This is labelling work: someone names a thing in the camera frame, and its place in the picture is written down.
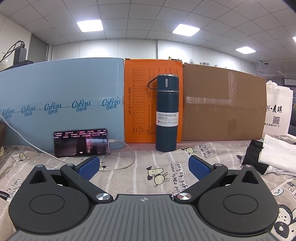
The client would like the black smartphone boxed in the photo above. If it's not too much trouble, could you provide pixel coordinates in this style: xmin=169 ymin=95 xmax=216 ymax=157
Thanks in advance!
xmin=53 ymin=128 xmax=110 ymax=157

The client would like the black folded garment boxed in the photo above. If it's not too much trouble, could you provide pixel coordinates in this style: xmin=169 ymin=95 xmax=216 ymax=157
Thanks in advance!
xmin=241 ymin=140 xmax=268 ymax=175

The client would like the brown cardboard box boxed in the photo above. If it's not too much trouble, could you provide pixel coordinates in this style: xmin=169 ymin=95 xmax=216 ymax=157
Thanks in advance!
xmin=182 ymin=64 xmax=267 ymax=141

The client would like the light blue Corou box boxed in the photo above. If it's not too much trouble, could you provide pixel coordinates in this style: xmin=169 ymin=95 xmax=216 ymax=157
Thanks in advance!
xmin=1 ymin=58 xmax=125 ymax=152

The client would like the dark blue vacuum bottle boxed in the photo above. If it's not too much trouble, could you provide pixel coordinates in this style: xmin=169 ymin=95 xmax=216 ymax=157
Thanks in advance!
xmin=147 ymin=74 xmax=179 ymax=152

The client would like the white shopping bag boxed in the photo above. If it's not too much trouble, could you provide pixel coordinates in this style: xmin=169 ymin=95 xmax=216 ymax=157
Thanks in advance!
xmin=263 ymin=80 xmax=293 ymax=136

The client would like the orange cardboard box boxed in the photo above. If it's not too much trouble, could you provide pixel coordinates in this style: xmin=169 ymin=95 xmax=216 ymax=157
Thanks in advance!
xmin=124 ymin=59 xmax=183 ymax=143

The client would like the black power adapter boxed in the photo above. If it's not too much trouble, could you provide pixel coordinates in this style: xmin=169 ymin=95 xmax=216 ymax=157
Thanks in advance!
xmin=13 ymin=46 xmax=27 ymax=65

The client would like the white charging cable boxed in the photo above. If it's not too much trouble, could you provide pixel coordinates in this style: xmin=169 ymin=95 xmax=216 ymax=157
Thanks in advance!
xmin=0 ymin=115 xmax=136 ymax=172

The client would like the black cable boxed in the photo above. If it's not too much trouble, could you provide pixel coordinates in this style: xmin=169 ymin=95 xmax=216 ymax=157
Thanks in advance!
xmin=0 ymin=40 xmax=26 ymax=64

